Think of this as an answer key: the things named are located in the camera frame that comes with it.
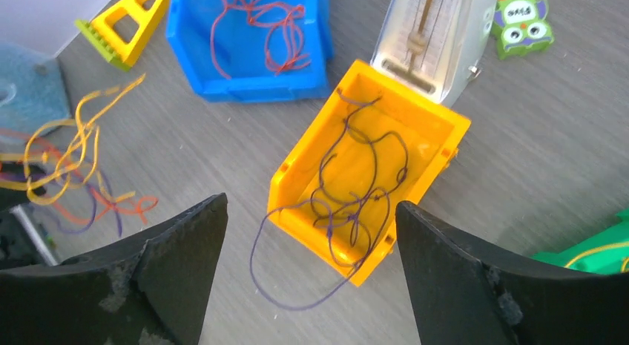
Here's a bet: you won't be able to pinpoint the dark purple cable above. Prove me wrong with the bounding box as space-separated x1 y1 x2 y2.
248 89 409 312

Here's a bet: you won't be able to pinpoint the orange purple cables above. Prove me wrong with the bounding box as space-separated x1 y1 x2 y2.
0 73 161 238

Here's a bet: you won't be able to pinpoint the blue plastic bin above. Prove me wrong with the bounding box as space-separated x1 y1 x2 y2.
165 0 334 102

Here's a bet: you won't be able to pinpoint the orange plastic bin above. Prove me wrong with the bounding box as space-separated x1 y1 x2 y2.
268 60 471 286

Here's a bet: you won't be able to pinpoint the green plastic bin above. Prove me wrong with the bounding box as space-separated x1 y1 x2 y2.
531 209 628 275

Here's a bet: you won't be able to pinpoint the green owl toy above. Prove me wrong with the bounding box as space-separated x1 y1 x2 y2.
490 0 555 60

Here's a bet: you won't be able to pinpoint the white metronome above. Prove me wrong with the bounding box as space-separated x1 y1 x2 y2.
370 0 497 107

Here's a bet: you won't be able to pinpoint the yellow triangle block left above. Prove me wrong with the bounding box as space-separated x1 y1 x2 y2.
74 0 170 71

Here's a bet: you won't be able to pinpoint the red orange cable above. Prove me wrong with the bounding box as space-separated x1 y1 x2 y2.
209 0 313 81

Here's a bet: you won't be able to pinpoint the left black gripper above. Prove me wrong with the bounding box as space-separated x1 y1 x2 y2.
1 187 59 270

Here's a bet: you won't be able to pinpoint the yellow cable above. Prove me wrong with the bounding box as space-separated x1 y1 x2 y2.
564 242 629 275

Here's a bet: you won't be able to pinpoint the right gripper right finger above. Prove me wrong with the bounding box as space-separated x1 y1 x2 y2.
395 201 628 344

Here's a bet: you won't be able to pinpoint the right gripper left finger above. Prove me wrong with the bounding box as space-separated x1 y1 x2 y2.
1 193 228 344

